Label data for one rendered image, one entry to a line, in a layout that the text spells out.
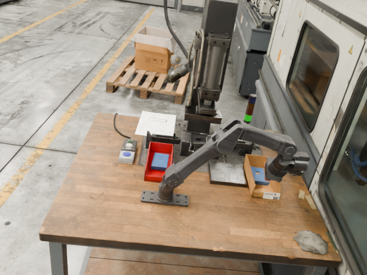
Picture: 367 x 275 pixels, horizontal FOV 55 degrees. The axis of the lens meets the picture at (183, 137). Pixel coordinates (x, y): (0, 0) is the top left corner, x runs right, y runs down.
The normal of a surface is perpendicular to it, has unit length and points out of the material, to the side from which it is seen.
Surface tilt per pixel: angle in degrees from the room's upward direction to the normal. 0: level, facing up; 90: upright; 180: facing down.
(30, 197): 0
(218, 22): 90
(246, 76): 90
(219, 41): 90
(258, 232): 0
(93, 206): 0
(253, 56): 90
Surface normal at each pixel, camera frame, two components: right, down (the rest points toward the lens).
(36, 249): 0.12, -0.86
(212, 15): 0.00, 0.50
